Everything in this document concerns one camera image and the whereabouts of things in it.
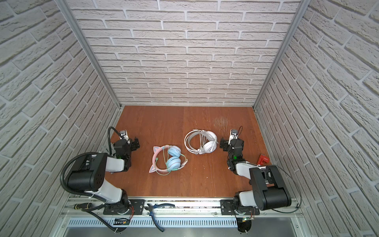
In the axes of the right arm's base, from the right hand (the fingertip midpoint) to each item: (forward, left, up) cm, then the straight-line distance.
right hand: (230, 136), depth 92 cm
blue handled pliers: (-34, +49, -8) cm, 60 cm away
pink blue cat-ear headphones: (-11, +40, -1) cm, 42 cm away
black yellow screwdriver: (-30, +83, -7) cm, 89 cm away
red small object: (-14, -18, -7) cm, 24 cm away
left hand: (+6, +67, -1) cm, 67 cm away
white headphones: (-3, +15, +1) cm, 15 cm away
